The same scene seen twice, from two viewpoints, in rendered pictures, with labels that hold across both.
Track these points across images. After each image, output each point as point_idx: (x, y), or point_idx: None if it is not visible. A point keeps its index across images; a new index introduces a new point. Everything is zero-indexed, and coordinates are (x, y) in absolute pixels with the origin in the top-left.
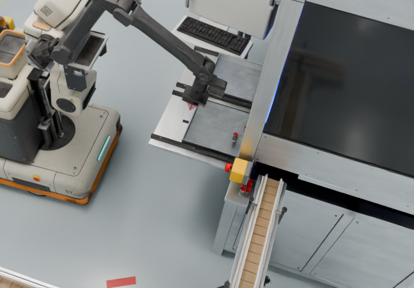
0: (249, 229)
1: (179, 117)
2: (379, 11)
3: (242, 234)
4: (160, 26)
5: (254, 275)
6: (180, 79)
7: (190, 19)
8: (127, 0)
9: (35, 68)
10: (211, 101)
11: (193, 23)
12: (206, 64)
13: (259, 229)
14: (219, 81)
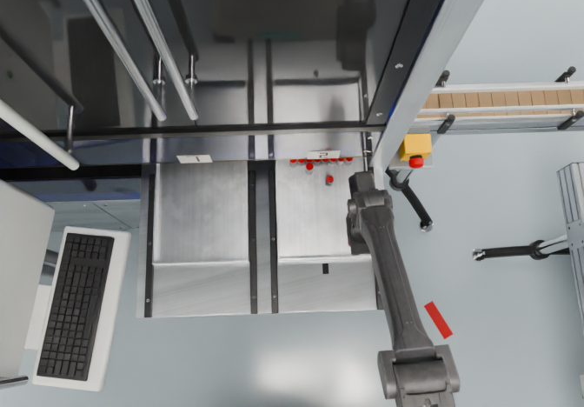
0: (476, 116)
1: (322, 281)
2: None
3: (488, 123)
4: (397, 293)
5: (533, 95)
6: (235, 312)
7: (49, 364)
8: (416, 373)
9: None
10: (270, 241)
11: (59, 353)
12: (374, 202)
13: (471, 105)
14: (365, 183)
